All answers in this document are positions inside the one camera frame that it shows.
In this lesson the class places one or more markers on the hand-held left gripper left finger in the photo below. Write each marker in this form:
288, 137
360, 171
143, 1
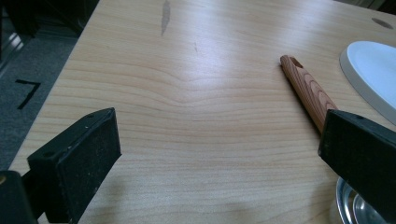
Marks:
77, 155

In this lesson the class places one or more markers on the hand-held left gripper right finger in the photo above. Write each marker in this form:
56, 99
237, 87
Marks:
361, 155

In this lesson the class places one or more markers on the white utensil stand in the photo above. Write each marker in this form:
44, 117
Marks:
373, 68

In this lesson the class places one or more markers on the dark cabinet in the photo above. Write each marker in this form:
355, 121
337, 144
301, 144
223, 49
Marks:
56, 12

